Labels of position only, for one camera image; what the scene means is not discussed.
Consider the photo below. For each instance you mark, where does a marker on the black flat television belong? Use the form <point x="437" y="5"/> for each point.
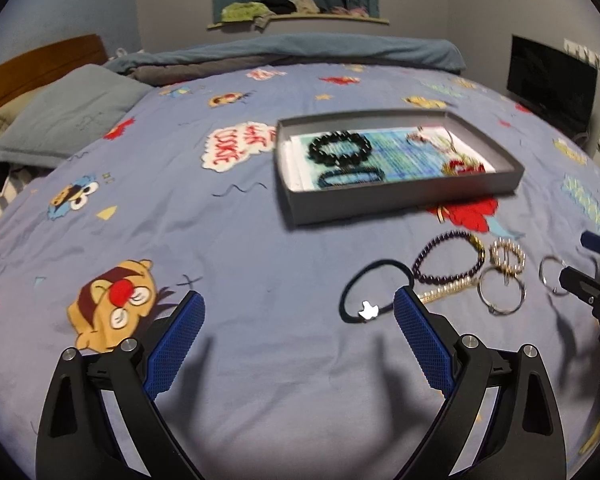
<point x="553" y="82"/>

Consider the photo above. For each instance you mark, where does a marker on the blue folded blanket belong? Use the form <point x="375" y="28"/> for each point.
<point x="438" y="54"/>

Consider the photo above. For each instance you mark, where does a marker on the black white striped pillow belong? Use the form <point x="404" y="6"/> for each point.
<point x="13" y="186"/>

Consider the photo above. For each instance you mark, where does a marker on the grey folded blanket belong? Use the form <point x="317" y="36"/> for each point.
<point x="162" y="75"/>

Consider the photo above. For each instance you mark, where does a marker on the blue cartoon bed sheet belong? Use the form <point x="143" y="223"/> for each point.
<point x="279" y="387"/>

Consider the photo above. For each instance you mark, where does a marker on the olive green pillow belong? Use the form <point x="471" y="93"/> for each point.
<point x="13" y="108"/>

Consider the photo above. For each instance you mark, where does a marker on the pink cloth on sill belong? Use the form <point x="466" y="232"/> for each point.
<point x="358" y="11"/>

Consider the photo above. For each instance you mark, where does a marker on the white wall socket strip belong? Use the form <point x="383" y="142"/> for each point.
<point x="583" y="53"/>

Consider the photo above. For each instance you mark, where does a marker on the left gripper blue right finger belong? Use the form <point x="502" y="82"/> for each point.
<point x="434" y="359"/>

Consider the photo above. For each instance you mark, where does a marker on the small silver ring bangle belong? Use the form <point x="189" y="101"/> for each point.
<point x="550" y="267"/>

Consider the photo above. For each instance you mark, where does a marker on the wooden headboard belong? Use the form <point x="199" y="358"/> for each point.
<point x="44" y="65"/>

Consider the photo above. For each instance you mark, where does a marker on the grey blue pillow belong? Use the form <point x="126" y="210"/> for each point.
<point x="68" y="115"/>

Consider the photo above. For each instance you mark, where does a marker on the grey shallow cardboard box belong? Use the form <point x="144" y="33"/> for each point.
<point x="344" y="202"/>

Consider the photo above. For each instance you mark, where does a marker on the round pearl hair clip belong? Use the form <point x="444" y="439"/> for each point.
<point x="507" y="256"/>

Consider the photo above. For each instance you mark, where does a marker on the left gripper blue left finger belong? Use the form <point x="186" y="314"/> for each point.
<point x="168" y="341"/>

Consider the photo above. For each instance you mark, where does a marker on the green cloth on sill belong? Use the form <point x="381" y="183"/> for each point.
<point x="256" y="14"/>

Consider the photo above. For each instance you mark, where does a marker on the beige cloth on sill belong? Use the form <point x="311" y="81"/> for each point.
<point x="306" y="7"/>

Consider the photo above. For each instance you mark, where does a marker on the black cloth on sill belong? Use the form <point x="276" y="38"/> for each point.
<point x="280" y="7"/>

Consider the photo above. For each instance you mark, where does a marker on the pearl bar hair clip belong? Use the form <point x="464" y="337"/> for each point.
<point x="446" y="290"/>

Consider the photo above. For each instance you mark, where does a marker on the blue green printed paper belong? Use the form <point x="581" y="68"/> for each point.
<point x="316" y="161"/>

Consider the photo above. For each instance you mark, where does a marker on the wooden window sill shelf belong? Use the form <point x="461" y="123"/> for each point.
<point x="311" y="17"/>

